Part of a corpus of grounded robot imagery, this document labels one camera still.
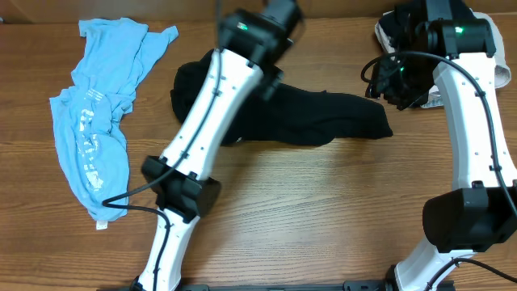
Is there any light blue crumpled shirt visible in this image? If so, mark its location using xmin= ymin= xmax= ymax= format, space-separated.
xmin=49 ymin=18 xmax=179 ymax=229

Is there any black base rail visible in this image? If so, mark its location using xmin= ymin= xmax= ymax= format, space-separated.
xmin=96 ymin=279 xmax=456 ymax=291

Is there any folded black shirt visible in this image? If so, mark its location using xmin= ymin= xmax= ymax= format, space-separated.
xmin=375 ymin=0 xmax=475 ymax=53

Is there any black mesh shirt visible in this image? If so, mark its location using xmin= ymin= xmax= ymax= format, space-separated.
xmin=169 ymin=48 xmax=394 ymax=147

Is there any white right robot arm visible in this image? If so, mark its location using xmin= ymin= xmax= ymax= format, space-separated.
xmin=361 ymin=0 xmax=516 ymax=291

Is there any folded beige garment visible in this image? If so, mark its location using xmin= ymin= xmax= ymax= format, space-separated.
xmin=373 ymin=11 xmax=512 ymax=110

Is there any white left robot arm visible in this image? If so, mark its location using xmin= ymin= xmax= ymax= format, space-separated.
xmin=129 ymin=0 xmax=302 ymax=290

